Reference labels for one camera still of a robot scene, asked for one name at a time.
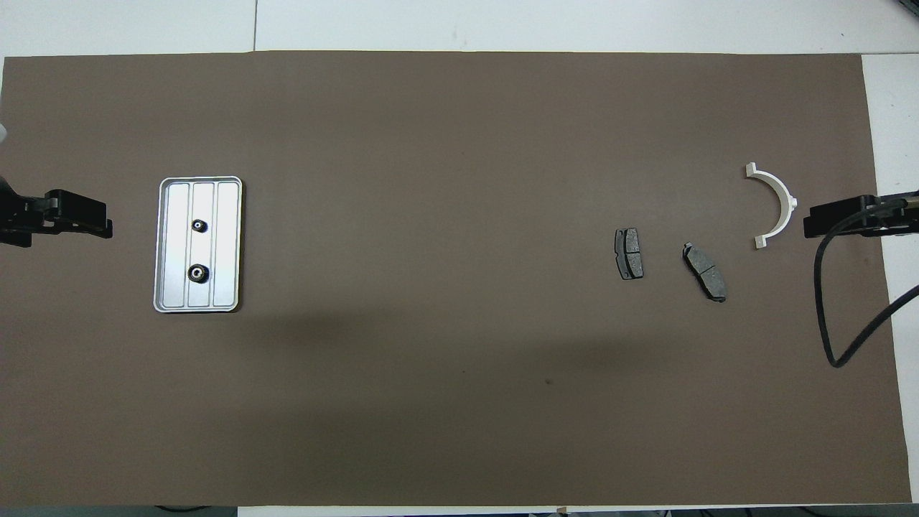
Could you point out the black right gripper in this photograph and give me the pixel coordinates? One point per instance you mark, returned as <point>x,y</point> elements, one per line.
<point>894,215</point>

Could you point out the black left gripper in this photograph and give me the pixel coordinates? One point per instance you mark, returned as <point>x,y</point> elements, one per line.
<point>18,219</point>

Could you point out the small black bearing gear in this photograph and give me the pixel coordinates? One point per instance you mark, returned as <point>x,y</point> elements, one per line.
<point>200,225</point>

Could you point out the large black bearing gear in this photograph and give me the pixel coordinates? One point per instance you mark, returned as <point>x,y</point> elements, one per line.
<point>197,273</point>

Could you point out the silver ribbed metal tray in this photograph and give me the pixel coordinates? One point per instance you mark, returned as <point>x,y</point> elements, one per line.
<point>176,244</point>

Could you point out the tapered grey brake pad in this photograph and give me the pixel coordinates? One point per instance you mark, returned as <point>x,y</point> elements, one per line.
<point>705,273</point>

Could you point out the rectangular dark brake pad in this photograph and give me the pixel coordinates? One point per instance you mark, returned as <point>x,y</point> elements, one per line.
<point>630,255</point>

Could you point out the brown table mat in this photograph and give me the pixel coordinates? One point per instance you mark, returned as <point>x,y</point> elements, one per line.
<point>459,215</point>

